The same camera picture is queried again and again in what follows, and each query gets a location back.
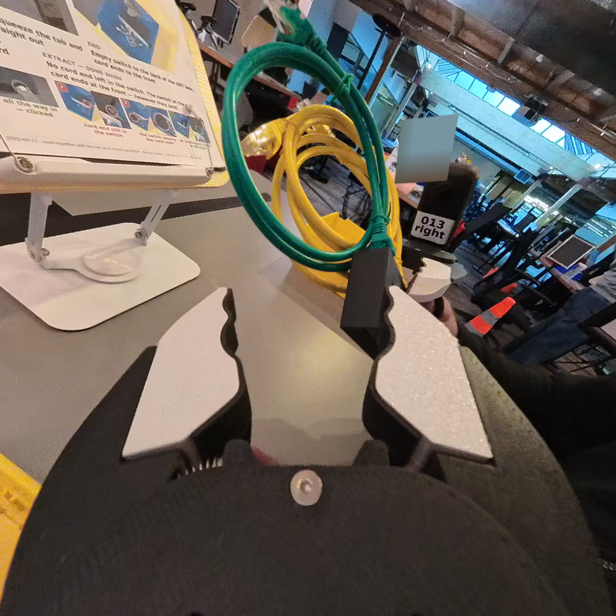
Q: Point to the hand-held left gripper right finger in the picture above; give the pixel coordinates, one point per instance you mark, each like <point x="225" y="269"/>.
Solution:
<point x="428" y="380"/>

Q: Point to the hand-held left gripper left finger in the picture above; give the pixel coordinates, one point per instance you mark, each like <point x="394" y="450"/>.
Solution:
<point x="187" y="375"/>

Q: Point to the black network switch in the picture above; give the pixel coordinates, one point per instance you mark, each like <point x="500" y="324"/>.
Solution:
<point x="368" y="288"/>

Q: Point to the person's right forearm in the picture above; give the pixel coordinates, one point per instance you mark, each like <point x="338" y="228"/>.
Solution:
<point x="529" y="399"/>

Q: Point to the person's right hand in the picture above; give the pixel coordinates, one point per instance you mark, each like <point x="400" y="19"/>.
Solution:
<point x="448" y="315"/>

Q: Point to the orange traffic cone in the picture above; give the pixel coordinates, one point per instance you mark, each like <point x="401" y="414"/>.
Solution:
<point x="509" y="288"/>
<point x="495" y="315"/>

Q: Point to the yellow plastic bin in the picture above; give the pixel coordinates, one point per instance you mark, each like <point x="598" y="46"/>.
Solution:
<point x="337" y="231"/>

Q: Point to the computer monitor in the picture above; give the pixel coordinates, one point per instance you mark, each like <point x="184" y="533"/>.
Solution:
<point x="226" y="19"/>
<point x="572" y="251"/>

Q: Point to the black tape strip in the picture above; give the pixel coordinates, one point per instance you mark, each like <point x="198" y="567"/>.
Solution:
<point x="96" y="219"/>

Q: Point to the black round-top pole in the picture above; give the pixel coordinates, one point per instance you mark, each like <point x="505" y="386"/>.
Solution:
<point x="387" y="24"/>

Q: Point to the printed instruction sheet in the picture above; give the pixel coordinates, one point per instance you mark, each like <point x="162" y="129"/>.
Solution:
<point x="120" y="72"/>

